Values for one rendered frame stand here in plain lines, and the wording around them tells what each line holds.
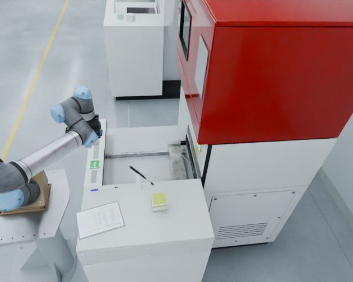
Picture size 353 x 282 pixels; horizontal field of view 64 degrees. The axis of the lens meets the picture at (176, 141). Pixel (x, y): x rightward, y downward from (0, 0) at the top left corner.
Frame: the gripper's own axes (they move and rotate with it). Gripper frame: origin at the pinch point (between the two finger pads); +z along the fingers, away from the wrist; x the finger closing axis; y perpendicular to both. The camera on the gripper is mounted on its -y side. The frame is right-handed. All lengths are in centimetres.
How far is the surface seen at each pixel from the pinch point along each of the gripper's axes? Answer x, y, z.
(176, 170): -2, 47, 23
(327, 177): 42, 206, 101
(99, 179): -11.1, 3.9, 14.6
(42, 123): 153, -81, 111
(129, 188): -18.8, 19.8, 14.1
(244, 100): -15, 71, -38
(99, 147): 13.0, 2.6, 14.6
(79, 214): -32.0, -3.9, 13.8
